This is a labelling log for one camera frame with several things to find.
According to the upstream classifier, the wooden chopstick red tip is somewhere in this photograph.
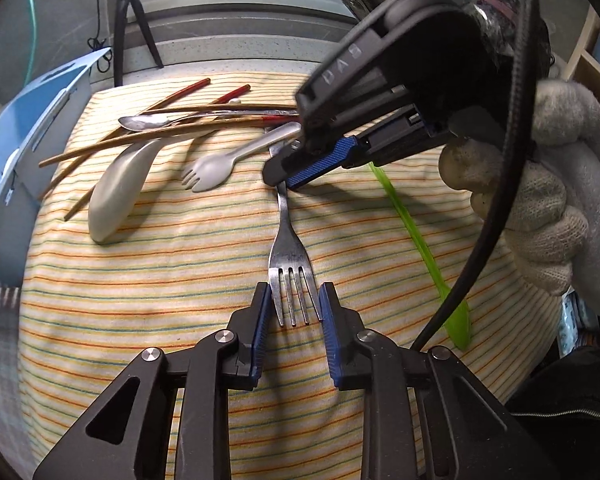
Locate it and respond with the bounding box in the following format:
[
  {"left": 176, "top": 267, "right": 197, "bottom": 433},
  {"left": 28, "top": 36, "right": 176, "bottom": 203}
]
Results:
[
  {"left": 38, "top": 116, "right": 299, "bottom": 168},
  {"left": 142, "top": 103, "right": 298, "bottom": 114},
  {"left": 38, "top": 77, "right": 211, "bottom": 200},
  {"left": 43, "top": 78, "right": 251, "bottom": 221}
]

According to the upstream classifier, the white plastic spork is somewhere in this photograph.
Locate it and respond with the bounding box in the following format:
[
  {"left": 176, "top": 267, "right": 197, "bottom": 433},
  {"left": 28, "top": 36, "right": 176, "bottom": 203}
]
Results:
[{"left": 181, "top": 122, "right": 301, "bottom": 193}]

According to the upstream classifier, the steel fork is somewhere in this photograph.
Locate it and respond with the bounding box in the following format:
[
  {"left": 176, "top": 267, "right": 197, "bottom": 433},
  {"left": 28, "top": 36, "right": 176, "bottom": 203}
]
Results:
[{"left": 267, "top": 140, "right": 323, "bottom": 328}]

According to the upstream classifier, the green plastic stirrer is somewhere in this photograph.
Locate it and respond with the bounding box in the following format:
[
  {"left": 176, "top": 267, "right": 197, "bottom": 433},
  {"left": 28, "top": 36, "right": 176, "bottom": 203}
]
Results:
[{"left": 367, "top": 162, "right": 472, "bottom": 350}]

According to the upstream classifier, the steel spoon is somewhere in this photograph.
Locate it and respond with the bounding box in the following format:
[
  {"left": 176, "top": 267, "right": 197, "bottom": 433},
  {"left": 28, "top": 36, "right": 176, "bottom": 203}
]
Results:
[{"left": 118, "top": 107, "right": 298, "bottom": 132}]

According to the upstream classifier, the white ceramic spoon plain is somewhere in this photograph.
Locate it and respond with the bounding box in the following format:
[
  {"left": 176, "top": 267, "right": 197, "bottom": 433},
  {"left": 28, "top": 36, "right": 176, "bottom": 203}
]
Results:
[{"left": 87, "top": 139, "right": 166, "bottom": 244}]

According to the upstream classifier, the white knit gloved hand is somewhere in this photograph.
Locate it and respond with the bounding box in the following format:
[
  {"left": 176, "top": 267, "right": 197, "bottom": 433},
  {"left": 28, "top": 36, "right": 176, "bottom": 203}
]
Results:
[{"left": 438, "top": 78, "right": 600, "bottom": 317}]

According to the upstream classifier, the wooden shelf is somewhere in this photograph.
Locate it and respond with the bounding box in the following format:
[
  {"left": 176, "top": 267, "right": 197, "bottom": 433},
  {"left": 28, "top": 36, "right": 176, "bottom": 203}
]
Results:
[{"left": 562, "top": 6, "right": 600, "bottom": 102}]

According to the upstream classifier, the striped yellow cloth mat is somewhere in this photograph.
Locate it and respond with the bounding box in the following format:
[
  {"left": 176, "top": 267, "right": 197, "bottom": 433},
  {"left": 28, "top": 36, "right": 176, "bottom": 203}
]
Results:
[{"left": 17, "top": 70, "right": 564, "bottom": 480}]

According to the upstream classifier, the black tripod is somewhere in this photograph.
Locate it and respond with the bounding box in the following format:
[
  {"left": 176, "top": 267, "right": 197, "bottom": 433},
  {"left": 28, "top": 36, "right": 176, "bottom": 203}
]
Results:
[{"left": 110, "top": 0, "right": 166, "bottom": 87}]

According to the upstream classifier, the blue plastic drainer basket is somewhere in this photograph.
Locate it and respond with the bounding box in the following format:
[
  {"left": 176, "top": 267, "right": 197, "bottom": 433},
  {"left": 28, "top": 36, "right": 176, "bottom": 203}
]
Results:
[{"left": 0, "top": 46, "right": 112, "bottom": 241}]

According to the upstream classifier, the black braided cable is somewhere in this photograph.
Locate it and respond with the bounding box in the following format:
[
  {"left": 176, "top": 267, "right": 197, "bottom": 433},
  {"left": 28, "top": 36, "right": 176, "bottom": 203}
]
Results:
[{"left": 409, "top": 0, "right": 541, "bottom": 354}]

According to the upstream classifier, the teal hose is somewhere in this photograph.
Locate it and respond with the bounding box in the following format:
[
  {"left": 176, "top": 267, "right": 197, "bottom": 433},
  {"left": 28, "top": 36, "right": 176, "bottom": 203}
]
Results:
[{"left": 19, "top": 0, "right": 39, "bottom": 91}]

